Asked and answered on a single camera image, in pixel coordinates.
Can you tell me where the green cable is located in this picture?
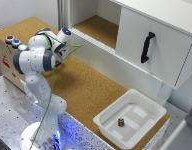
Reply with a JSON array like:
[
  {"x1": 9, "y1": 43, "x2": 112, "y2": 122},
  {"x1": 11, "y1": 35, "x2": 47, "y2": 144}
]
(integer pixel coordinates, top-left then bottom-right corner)
[{"x1": 28, "y1": 32, "x2": 86, "y2": 150}]

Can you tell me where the blue button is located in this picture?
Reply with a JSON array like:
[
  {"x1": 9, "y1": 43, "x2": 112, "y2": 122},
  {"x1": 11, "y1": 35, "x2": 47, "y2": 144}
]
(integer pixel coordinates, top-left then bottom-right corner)
[{"x1": 11, "y1": 38, "x2": 22, "y2": 48}]

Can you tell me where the purple block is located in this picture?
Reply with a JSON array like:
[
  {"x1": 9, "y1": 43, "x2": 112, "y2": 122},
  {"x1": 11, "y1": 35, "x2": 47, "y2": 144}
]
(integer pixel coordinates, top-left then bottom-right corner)
[{"x1": 117, "y1": 117, "x2": 126, "y2": 127}]

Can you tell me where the white plastic box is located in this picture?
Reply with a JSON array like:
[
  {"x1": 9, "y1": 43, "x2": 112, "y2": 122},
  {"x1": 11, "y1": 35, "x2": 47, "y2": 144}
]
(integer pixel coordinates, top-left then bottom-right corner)
[{"x1": 92, "y1": 88, "x2": 168, "y2": 150}]

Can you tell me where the green button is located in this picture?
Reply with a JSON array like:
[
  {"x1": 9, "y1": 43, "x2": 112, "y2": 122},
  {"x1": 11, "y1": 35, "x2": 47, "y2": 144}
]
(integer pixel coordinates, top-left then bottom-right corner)
[{"x1": 17, "y1": 43, "x2": 29, "y2": 53}]

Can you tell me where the black door handle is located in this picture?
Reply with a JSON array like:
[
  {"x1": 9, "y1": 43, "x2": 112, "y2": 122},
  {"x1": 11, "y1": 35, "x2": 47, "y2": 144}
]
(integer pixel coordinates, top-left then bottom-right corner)
[{"x1": 140, "y1": 31, "x2": 156, "y2": 64}]

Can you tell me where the white sliding door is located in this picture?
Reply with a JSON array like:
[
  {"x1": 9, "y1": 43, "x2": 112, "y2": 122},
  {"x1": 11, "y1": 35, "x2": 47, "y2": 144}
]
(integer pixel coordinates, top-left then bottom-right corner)
[{"x1": 114, "y1": 6, "x2": 192, "y2": 89}]

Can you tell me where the red button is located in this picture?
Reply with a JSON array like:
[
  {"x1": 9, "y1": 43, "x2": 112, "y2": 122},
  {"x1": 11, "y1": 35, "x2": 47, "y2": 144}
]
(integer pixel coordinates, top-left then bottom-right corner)
[{"x1": 5, "y1": 34, "x2": 15, "y2": 45}]

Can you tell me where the white cabinet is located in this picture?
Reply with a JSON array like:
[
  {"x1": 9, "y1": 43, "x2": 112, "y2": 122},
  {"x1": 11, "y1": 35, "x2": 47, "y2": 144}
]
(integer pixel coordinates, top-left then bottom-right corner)
[{"x1": 57, "y1": 0, "x2": 192, "y2": 108}]

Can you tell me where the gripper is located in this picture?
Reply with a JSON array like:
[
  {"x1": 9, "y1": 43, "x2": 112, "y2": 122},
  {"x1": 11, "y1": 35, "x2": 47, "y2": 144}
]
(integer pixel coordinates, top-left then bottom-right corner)
[{"x1": 52, "y1": 42, "x2": 69, "y2": 66}]

